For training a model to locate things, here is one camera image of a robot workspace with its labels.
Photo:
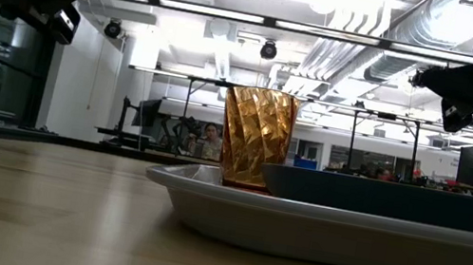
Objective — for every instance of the black background workstation frame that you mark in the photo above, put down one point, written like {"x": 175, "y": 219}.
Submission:
{"x": 388, "y": 115}

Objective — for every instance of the blue storage bin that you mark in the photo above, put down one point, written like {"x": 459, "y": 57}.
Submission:
{"x": 306, "y": 163}

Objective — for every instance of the grey rectangular serving tray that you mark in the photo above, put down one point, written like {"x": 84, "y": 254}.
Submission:
{"x": 320, "y": 238}

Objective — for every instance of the amber faceted plastic cup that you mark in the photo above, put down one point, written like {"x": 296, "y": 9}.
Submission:
{"x": 255, "y": 135}

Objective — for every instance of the person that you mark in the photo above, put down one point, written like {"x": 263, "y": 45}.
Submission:
{"x": 212, "y": 140}

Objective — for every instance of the black ceiling spotlight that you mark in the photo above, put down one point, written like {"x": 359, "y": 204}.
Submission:
{"x": 113, "y": 28}
{"x": 268, "y": 49}

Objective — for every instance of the black monitor on arm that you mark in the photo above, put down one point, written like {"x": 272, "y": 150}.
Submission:
{"x": 147, "y": 112}

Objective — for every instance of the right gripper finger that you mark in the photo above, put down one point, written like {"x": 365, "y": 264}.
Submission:
{"x": 461, "y": 83}

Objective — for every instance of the dark blue round plate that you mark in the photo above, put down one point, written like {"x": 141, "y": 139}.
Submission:
{"x": 398, "y": 203}

